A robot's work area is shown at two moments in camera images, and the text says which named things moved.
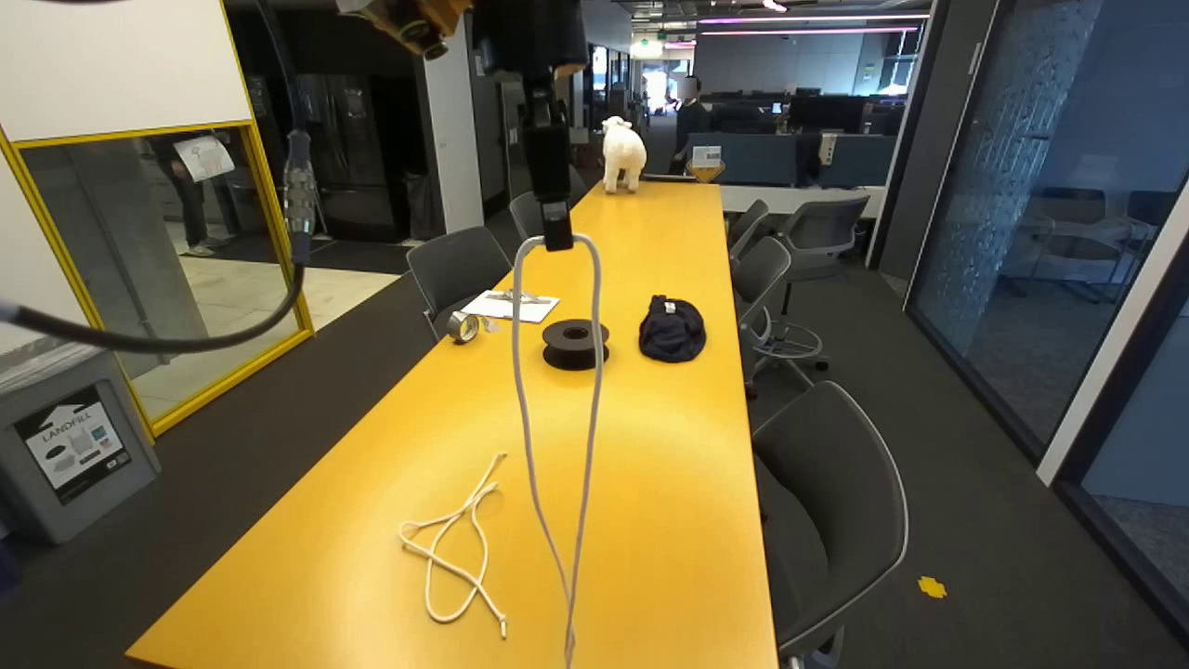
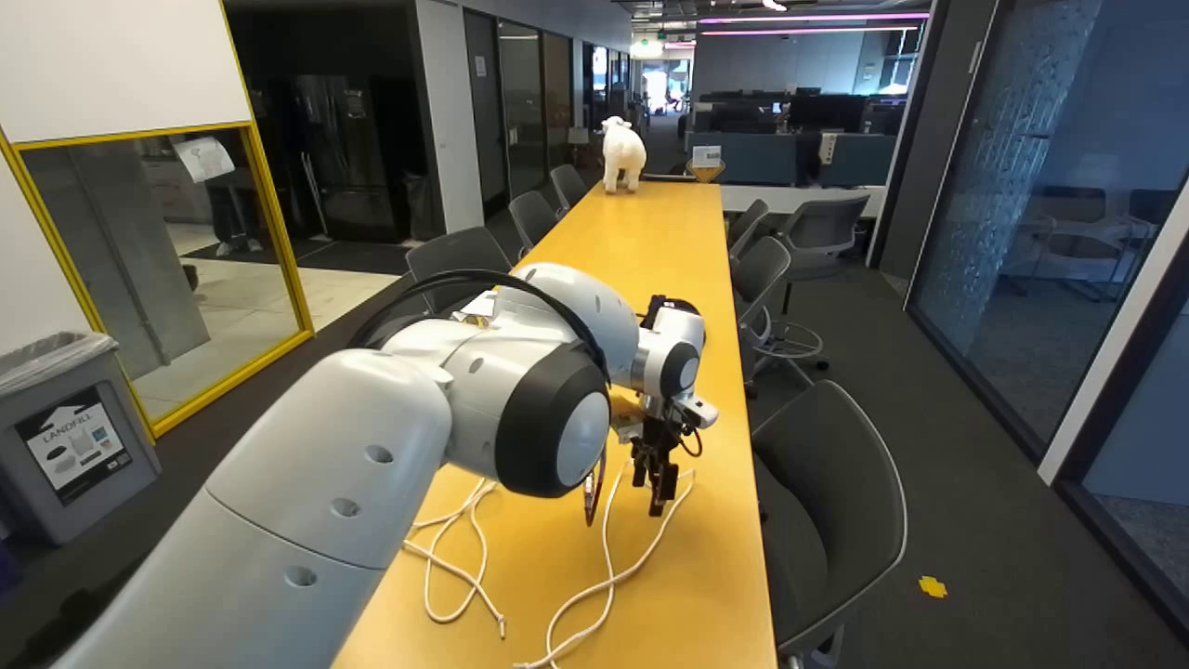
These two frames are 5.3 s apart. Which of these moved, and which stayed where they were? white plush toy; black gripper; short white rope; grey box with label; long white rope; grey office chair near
Moved: black gripper; long white rope
Stayed: grey box with label; white plush toy; short white rope; grey office chair near
